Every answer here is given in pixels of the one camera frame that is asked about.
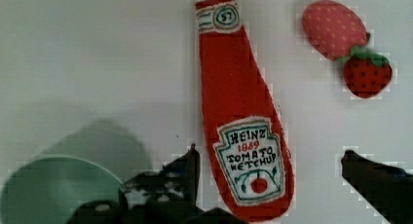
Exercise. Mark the green metal mug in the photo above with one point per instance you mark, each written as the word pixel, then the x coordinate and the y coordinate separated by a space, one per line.
pixel 88 165

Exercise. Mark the red plush strawberry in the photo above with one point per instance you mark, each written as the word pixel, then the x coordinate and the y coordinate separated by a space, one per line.
pixel 366 73

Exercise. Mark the pink plush strawberry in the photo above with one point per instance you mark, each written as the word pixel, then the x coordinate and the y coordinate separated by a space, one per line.
pixel 333 29

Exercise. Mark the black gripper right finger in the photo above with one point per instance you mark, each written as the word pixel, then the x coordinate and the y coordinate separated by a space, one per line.
pixel 388 189

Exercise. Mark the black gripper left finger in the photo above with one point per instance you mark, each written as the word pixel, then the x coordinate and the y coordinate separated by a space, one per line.
pixel 167 196

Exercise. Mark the plush red ketchup bottle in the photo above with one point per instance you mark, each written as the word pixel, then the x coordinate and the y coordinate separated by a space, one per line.
pixel 248 155

